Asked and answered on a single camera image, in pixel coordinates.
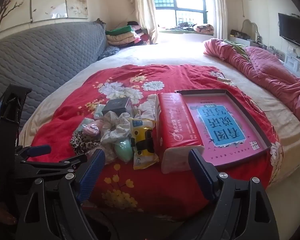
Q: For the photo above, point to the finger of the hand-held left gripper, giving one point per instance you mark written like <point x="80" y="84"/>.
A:
<point x="38" y="150"/>
<point x="52" y="165"/>

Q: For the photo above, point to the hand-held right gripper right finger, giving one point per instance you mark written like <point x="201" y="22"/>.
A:
<point x="201" y="177"/>

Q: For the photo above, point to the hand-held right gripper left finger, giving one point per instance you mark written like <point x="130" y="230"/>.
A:
<point x="90" y="177"/>

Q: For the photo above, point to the white floral cloth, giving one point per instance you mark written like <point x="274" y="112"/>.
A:
<point x="115" y="127"/>

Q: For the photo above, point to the yellow wet wipes packet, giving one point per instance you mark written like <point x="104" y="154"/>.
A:
<point x="142" y="140"/>

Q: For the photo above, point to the green white tissue packet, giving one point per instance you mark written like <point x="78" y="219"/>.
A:
<point x="98" y="111"/>

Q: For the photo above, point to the grey box lid tray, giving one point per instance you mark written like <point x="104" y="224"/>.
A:
<point x="202" y="91"/>

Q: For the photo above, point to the person's left hand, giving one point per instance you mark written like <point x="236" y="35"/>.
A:
<point x="1" y="215"/>

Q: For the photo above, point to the leopard print scrunchie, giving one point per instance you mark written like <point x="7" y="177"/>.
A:
<point x="83" y="142"/>

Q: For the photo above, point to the pink fabric item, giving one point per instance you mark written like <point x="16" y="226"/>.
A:
<point x="92" y="127"/>

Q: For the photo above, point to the red tissue pack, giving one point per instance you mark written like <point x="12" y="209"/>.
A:
<point x="175" y="122"/>

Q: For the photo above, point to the pink book with blue panel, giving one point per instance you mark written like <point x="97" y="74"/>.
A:
<point x="230" y="122"/>

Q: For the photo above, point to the dark square box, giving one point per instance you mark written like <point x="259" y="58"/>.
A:
<point x="116" y="105"/>

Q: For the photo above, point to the grey quilted headboard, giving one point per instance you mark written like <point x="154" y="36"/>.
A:
<point x="52" y="55"/>

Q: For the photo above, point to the red floral blanket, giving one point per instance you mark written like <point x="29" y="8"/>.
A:
<point x="165" y="85"/>

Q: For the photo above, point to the dark patterned pillow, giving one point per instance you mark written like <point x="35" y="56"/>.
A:
<point x="108" y="52"/>

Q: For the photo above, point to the pink quilt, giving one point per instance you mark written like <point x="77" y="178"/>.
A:
<point x="270" y="75"/>

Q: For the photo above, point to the bed with cream sheet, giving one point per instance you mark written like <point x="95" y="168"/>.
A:
<point x="165" y="55"/>

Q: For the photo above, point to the green cloth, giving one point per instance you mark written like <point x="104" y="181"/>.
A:
<point x="237" y="46"/>

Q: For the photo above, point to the stack of folded blankets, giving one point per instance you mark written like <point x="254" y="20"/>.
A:
<point x="122" y="36"/>

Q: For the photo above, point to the dressing table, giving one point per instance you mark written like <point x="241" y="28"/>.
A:
<point x="240" y="40"/>

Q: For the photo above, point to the white drawer cabinet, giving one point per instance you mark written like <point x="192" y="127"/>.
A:
<point x="296" y="63"/>

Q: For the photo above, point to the clothes on windowsill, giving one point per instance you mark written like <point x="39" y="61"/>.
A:
<point x="202" y="28"/>

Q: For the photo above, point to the white framed mirror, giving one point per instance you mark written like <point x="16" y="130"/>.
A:
<point x="250" y="28"/>

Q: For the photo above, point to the cream curtain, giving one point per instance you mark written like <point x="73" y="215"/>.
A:
<point x="145" y="10"/>
<point x="218" y="10"/>

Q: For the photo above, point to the black television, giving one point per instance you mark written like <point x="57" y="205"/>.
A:
<point x="293" y="28"/>

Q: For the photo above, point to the floral wall poster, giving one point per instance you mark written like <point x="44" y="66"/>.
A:
<point x="47" y="0"/>

